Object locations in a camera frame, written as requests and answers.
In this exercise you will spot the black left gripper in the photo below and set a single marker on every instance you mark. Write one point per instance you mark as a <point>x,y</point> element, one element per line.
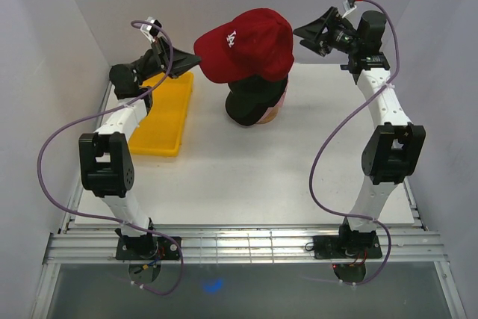
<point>181,61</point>

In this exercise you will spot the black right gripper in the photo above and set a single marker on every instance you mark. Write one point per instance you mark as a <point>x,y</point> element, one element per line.
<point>331,20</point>

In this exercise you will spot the red baseball cap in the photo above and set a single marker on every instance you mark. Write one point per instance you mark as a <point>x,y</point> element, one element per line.
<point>257,42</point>

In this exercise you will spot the pink LA baseball cap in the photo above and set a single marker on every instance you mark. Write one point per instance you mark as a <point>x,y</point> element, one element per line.
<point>281,100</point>

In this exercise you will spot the dark green NY cap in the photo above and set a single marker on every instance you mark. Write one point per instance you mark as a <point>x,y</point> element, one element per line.
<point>249,98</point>

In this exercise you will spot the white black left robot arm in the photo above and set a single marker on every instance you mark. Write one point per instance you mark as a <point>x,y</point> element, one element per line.
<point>107,168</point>

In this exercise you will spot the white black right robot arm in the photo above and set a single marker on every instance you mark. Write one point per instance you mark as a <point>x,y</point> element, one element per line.
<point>393,150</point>

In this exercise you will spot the yellow plastic bin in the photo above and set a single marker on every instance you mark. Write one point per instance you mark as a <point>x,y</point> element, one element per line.
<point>160,133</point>

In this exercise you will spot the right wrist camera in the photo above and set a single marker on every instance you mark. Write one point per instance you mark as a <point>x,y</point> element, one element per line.
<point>349,6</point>

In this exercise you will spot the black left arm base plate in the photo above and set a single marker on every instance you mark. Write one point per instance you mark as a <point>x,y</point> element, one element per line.
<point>144,249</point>

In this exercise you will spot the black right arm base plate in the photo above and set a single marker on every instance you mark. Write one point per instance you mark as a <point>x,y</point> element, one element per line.
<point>332,247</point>

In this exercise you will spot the aluminium table frame rail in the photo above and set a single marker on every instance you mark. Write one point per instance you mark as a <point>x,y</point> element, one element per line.
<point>239,245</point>

